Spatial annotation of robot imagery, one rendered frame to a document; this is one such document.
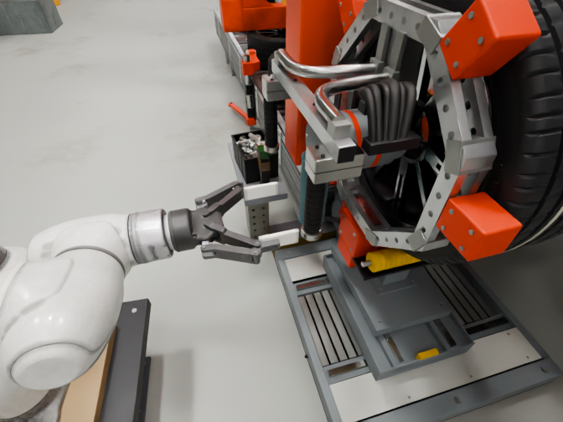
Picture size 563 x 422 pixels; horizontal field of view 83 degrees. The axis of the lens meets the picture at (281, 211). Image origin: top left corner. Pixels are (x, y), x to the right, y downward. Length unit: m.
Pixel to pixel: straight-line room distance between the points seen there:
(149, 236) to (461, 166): 0.51
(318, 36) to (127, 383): 1.12
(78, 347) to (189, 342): 1.00
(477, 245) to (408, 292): 0.72
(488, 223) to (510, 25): 0.28
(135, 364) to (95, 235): 0.61
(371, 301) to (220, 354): 0.61
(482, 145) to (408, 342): 0.84
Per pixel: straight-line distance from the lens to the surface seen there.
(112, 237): 0.56
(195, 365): 1.37
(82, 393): 1.09
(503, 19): 0.57
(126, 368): 1.10
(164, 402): 1.35
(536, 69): 0.62
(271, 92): 0.82
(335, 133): 0.52
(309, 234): 0.65
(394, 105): 0.55
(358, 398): 1.24
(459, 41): 0.59
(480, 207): 0.63
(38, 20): 6.02
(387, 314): 1.22
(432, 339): 1.32
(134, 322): 1.16
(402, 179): 0.91
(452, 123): 0.59
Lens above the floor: 1.24
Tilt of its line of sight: 43 degrees down
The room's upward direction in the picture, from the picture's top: straight up
